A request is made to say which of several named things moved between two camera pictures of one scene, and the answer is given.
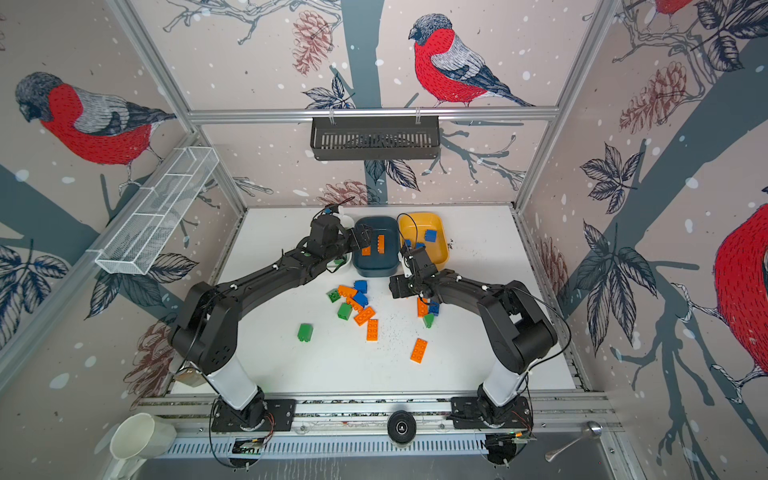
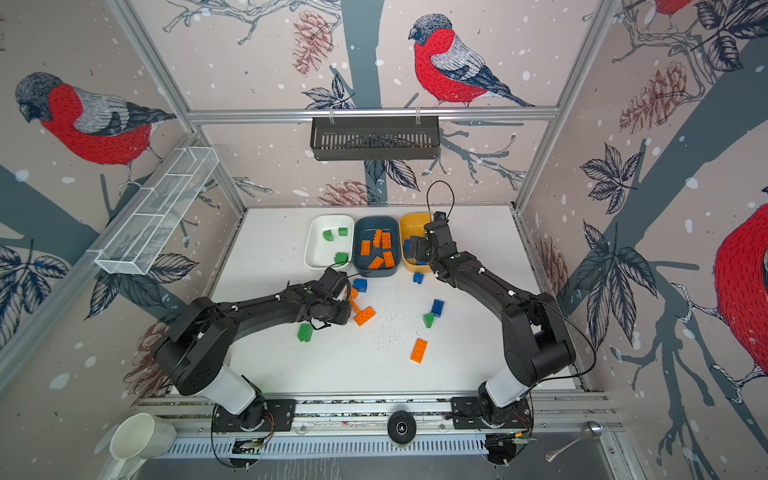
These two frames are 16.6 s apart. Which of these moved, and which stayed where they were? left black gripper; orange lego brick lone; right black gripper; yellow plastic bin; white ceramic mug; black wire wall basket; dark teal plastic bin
Moved: right black gripper; left black gripper
Stayed: white ceramic mug; yellow plastic bin; orange lego brick lone; black wire wall basket; dark teal plastic bin
